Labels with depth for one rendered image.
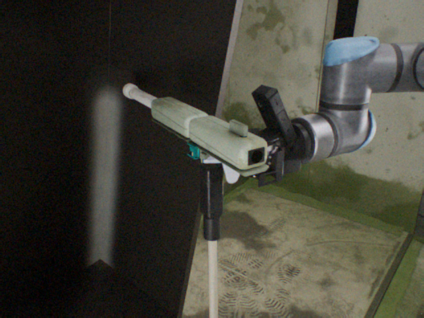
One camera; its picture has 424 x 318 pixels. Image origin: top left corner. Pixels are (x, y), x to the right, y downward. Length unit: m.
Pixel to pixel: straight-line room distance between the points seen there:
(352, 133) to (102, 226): 0.85
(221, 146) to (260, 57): 2.12
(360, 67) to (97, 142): 0.71
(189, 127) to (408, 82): 0.41
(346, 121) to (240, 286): 1.37
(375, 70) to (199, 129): 0.35
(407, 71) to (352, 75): 0.10
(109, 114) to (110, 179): 0.21
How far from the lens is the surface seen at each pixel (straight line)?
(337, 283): 2.12
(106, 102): 1.10
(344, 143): 0.78
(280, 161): 0.69
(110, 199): 1.24
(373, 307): 2.06
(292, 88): 2.57
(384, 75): 0.79
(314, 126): 0.73
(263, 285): 2.03
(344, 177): 2.60
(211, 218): 0.67
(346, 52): 0.76
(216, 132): 0.57
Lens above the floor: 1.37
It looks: 23 degrees down
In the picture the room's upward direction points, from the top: straight up
